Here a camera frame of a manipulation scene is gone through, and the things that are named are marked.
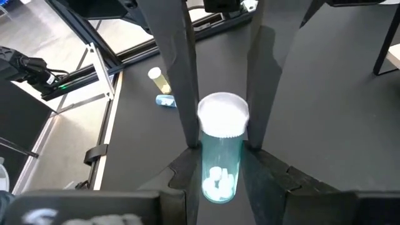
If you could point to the yellow translucent pill bottle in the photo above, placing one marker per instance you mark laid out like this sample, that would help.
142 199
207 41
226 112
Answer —
161 82

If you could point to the blue translucent pill bottle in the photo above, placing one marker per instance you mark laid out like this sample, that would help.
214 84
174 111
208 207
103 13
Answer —
165 100
222 156

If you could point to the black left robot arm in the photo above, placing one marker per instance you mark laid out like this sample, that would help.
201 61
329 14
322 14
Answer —
222 5

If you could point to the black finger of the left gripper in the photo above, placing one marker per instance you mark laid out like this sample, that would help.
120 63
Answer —
175 37
268 47

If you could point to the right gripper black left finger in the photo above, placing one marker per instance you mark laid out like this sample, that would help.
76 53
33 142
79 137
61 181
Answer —
181 187

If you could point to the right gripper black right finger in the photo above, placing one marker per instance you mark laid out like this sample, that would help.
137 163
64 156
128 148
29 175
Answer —
265 187

